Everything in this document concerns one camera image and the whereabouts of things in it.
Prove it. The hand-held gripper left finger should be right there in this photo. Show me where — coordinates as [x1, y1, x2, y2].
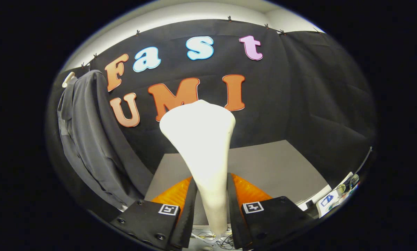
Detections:
[110, 176, 198, 250]

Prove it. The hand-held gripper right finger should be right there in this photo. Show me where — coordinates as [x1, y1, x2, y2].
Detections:
[226, 173, 315, 250]

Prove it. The grey button shirt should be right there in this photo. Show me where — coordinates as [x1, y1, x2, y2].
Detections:
[57, 70, 155, 210]

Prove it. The grey cabinet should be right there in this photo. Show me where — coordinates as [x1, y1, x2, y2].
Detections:
[144, 139, 330, 226]

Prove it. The white mannequin torso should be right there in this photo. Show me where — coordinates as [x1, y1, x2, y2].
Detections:
[62, 71, 76, 88]

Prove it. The tangle of floor cables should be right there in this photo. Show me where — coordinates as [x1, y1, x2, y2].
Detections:
[194, 230, 234, 250]

